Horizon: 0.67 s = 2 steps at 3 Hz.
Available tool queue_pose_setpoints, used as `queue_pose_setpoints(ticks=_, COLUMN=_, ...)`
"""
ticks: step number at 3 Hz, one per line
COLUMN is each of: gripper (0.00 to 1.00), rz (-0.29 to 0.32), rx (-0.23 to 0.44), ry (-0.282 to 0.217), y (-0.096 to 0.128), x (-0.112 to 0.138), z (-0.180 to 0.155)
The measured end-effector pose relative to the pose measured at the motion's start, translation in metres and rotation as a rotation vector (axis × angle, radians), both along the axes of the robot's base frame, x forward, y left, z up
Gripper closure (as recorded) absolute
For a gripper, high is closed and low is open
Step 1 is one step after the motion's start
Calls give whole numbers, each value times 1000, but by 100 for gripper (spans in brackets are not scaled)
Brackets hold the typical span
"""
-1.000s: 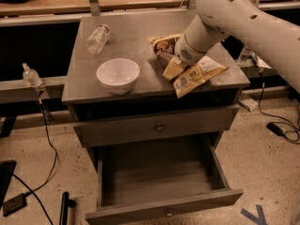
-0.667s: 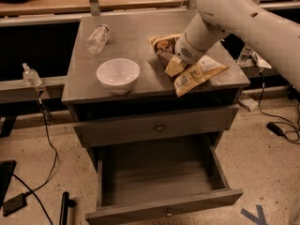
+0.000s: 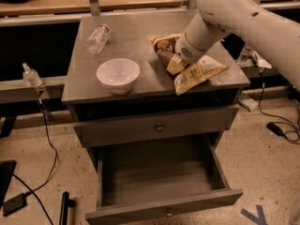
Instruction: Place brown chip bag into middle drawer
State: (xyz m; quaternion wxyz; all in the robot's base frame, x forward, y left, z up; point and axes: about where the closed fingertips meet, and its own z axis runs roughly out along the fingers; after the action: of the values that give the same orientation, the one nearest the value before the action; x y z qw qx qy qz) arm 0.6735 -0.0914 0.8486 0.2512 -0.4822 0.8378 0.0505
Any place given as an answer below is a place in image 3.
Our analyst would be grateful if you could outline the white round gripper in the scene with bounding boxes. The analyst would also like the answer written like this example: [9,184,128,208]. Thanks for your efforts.
[167,32,207,75]

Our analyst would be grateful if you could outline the brown chip bag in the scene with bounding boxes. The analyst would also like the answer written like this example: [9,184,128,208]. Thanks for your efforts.
[147,34,227,96]

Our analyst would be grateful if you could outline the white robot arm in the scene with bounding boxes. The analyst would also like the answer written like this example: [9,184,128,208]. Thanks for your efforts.
[175,0,300,89]

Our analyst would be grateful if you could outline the grey wooden drawer cabinet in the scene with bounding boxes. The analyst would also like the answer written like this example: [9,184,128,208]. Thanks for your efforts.
[61,9,251,225]

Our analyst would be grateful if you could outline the closed top drawer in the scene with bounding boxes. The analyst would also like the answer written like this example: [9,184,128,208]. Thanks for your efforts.
[74,105,238,148]

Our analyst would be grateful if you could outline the open middle drawer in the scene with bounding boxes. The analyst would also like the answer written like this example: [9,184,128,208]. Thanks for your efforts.
[86,133,243,225]

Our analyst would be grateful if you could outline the white ceramic bowl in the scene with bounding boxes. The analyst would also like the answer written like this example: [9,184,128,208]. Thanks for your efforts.
[97,58,141,95]

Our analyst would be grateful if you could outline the clear plastic bottle on cabinet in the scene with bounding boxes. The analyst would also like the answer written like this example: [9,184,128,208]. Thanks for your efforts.
[85,24,111,54]

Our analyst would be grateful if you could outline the black power adapter right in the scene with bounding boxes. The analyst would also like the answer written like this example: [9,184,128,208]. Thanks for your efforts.
[266,122,284,137]

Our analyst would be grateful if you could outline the black power adapter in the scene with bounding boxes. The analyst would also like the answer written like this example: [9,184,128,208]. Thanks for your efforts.
[266,122,284,137]
[3,193,26,217]

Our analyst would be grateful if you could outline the wooden table in background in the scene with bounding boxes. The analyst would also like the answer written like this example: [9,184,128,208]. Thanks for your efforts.
[0,0,188,16]

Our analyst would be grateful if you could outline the black bar on floor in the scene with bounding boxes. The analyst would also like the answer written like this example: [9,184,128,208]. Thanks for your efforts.
[59,191,76,225]

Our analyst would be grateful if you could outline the black power adapter left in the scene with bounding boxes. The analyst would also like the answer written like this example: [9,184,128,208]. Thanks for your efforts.
[3,193,26,217]

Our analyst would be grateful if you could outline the water bottle on right rail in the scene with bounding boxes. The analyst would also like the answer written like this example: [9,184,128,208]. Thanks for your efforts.
[237,44,252,66]

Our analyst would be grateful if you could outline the small white box on rail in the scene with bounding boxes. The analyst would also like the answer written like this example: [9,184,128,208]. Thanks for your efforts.
[251,51,272,68]

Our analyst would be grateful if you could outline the black cables on right floor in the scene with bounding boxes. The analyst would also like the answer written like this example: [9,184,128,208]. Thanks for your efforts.
[257,73,300,145]

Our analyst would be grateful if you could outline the clear bottle on left rail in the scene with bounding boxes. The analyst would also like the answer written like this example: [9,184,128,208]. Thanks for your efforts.
[22,63,43,87]

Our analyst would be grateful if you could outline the black cable on left floor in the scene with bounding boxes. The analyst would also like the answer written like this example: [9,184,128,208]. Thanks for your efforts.
[11,98,59,225]

